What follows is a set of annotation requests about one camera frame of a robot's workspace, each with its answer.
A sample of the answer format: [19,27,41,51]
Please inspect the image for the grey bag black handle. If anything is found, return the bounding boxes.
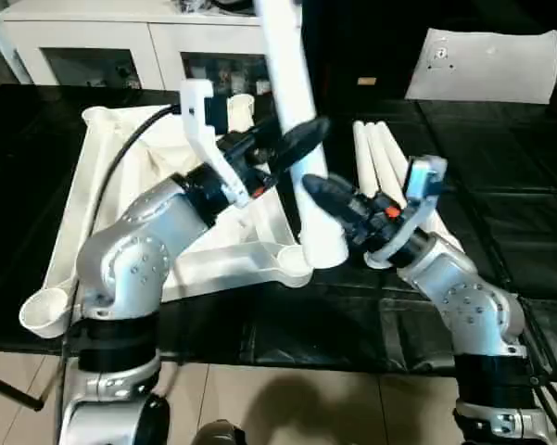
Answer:
[210,0,260,10]

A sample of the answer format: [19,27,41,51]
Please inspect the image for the black work mat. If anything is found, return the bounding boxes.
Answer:
[0,83,557,381]

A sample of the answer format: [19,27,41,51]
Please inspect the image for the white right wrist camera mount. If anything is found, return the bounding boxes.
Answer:
[365,155,449,270]

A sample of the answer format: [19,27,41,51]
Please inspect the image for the black tall cabinet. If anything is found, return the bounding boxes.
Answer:
[300,0,427,101]

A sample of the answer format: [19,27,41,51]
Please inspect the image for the black tripod leg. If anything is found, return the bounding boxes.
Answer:
[0,368,45,413]

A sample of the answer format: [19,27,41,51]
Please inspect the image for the white glass-door cabinet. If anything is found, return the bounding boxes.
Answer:
[0,4,302,92]

